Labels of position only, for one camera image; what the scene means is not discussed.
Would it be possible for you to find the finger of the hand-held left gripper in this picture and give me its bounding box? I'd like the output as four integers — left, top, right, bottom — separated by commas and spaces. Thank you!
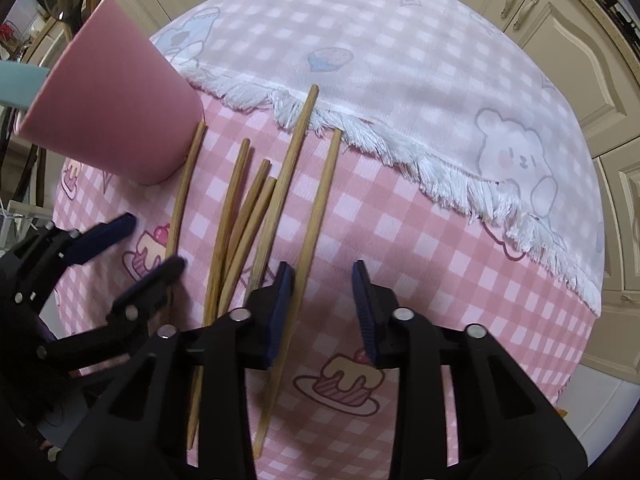
35, 255, 187, 377
0, 212, 137, 311

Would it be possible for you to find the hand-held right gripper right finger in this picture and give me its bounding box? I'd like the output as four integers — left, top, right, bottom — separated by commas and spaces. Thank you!
351, 259, 588, 480

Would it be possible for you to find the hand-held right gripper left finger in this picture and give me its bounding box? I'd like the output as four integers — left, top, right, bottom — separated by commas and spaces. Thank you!
55, 261, 296, 480

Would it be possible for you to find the pink utensil cup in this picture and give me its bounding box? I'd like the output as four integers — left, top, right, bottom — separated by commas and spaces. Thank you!
14, 0, 204, 186

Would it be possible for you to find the light blue sheathed knife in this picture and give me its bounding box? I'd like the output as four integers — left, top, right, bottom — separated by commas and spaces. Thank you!
0, 60, 50, 110

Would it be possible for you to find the bundle of wooden chopsticks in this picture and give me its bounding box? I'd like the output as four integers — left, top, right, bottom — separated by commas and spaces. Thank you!
162, 84, 321, 453

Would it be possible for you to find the pink checked tablecloth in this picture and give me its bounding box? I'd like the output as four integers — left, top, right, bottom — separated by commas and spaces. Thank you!
52, 95, 601, 467

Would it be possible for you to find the white checked fringed cloth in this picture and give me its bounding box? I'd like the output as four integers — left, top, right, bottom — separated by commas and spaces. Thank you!
149, 0, 607, 317

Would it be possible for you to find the pink checkered tablecloth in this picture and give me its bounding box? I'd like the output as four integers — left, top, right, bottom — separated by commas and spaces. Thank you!
97, 0, 640, 377

